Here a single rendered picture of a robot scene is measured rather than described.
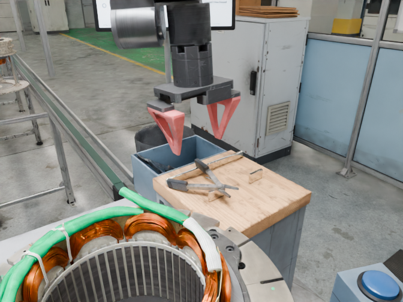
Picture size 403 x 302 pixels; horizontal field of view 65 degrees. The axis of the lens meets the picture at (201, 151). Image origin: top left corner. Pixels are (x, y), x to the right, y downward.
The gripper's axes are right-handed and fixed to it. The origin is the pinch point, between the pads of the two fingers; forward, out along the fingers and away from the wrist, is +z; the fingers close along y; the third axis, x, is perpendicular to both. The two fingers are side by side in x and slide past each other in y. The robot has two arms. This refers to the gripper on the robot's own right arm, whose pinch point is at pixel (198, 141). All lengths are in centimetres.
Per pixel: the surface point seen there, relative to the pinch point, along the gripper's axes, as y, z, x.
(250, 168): -11.9, 9.3, 0.0
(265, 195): -7.2, 9.6, 7.7
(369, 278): -5.8, 12.7, 25.8
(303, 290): -18.6, 38.6, 9.2
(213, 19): -56, -14, -61
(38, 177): -3, 102, -231
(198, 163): -2.1, 5.8, -3.3
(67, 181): -14, 88, -177
